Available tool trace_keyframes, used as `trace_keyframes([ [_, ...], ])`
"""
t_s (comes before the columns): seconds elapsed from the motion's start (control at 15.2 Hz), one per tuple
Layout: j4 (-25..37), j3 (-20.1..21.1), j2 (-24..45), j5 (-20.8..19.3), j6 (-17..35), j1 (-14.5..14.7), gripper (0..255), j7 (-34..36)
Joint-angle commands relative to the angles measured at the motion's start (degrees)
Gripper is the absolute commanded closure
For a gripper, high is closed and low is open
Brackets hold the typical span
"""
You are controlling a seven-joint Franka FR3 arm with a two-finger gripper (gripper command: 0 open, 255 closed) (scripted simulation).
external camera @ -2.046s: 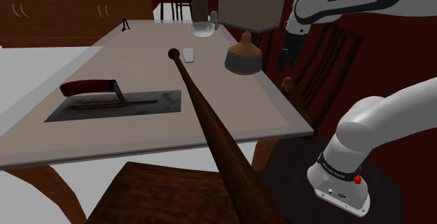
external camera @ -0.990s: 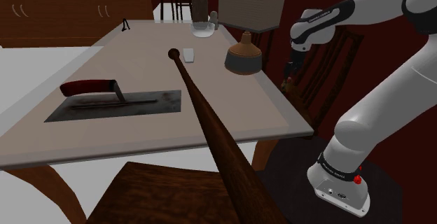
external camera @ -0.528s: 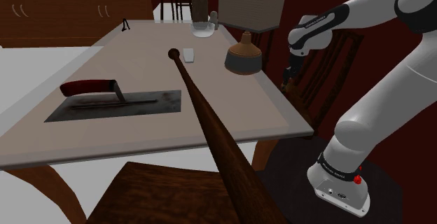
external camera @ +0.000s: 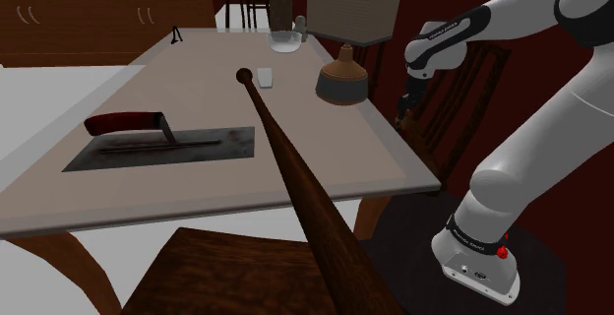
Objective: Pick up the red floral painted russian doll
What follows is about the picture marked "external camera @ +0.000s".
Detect brown table lamp with shade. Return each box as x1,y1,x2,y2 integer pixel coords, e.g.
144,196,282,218
305,0,404,107

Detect small grey shaker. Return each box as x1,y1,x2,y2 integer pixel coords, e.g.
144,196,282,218
293,15,309,42

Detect clear glass bowl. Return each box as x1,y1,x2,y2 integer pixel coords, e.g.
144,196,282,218
267,30,304,54

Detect small white box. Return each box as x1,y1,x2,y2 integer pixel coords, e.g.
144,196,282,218
256,67,275,90

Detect brown wooden baseball bat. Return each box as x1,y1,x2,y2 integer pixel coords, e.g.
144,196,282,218
235,67,410,315

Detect dark round robot stand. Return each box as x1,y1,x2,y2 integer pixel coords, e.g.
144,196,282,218
360,190,568,315

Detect beige top wooden table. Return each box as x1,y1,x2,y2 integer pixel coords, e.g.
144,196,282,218
0,27,443,315

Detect brown wooden cabinet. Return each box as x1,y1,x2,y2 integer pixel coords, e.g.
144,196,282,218
0,0,218,69

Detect red handled steel trowel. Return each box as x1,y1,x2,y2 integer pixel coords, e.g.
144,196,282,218
62,111,257,173

